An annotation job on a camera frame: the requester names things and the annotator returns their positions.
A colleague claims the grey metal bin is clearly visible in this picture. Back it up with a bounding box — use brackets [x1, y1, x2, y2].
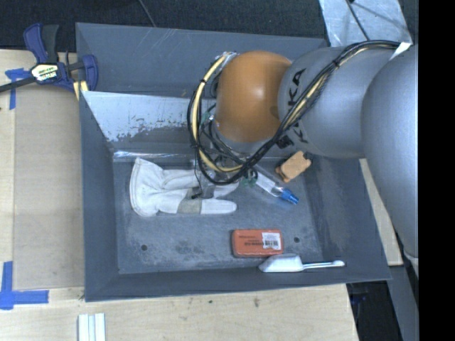
[75, 22, 394, 303]

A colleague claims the red-brown flat block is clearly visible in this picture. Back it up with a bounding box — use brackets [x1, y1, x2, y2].
[230, 228, 285, 259]

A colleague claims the white plastic scoop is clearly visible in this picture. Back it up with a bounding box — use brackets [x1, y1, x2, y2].
[257, 253, 346, 274]

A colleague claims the white work glove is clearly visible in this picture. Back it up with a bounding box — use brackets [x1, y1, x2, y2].
[129, 156, 238, 218]

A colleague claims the pale wood board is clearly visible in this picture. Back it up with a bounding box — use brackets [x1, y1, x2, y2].
[12, 83, 405, 292]

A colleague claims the orange toy biscuit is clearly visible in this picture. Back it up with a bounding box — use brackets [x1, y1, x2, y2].
[275, 150, 313, 184]

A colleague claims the clear tube with blue cap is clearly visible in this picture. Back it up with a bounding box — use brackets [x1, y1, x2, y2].
[253, 170, 300, 205]

